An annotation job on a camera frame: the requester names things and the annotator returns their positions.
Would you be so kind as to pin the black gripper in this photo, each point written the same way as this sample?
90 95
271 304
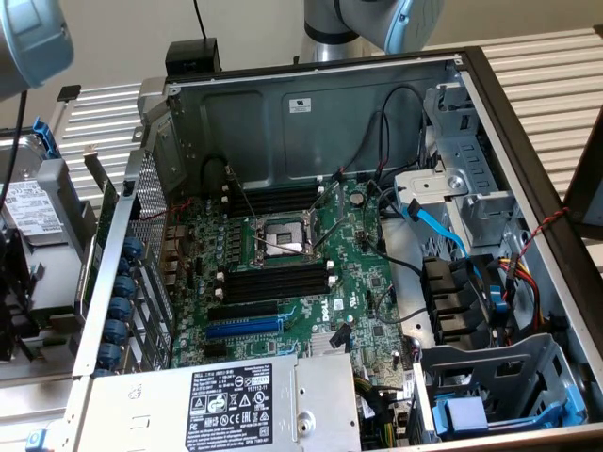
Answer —
16 292

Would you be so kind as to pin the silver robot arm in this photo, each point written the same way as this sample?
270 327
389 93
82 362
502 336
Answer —
28 37

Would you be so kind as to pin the grey parts rack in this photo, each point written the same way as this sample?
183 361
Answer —
61 263

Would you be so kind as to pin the white labelled hard disk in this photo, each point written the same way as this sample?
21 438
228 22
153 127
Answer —
33 207

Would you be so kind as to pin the green graphics card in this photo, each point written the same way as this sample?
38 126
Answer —
99 245

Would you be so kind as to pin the blue card retention clip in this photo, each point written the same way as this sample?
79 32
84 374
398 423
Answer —
133 248
125 286
115 331
120 309
109 355

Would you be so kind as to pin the silver sheet metal cover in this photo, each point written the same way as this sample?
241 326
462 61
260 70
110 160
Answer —
37 405

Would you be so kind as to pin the plain silver hard disk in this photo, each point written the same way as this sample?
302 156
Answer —
28 160

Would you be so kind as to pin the blue plastic latch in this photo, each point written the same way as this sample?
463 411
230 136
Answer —
37 440

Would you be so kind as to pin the blue disk caddy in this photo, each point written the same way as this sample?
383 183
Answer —
44 139
464 414

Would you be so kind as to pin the silver power supply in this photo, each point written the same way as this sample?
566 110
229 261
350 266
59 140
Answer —
155 400

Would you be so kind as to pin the short black expansion slot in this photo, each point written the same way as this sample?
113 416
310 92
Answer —
215 350

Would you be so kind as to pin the long black expansion slot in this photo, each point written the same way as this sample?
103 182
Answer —
242 311

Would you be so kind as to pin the blue expansion slot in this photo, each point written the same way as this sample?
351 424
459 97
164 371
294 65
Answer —
242 328

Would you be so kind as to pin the CPU socket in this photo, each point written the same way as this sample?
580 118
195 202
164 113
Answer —
282 233

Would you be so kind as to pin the black box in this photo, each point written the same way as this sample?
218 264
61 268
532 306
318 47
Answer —
193 56

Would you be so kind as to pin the silver chipset heat sink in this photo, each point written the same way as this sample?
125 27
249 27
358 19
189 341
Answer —
320 346

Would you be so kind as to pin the green motherboard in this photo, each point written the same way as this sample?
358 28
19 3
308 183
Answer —
358 282

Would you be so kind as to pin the coin battery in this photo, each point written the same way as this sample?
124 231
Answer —
358 198

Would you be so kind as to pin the open PC case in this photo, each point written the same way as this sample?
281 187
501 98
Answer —
353 132

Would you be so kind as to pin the black fan shroud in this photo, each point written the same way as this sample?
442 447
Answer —
447 292

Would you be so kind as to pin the metal optical drive bay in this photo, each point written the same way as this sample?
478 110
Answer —
466 150

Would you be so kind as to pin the blue plastic tab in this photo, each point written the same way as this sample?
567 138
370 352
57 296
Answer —
498 303

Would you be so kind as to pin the grey disk bay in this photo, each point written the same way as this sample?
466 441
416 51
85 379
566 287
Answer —
518 358

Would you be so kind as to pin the dark side panel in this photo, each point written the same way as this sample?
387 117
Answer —
589 188

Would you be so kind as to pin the silver metal bracket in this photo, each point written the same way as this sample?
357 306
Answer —
424 183

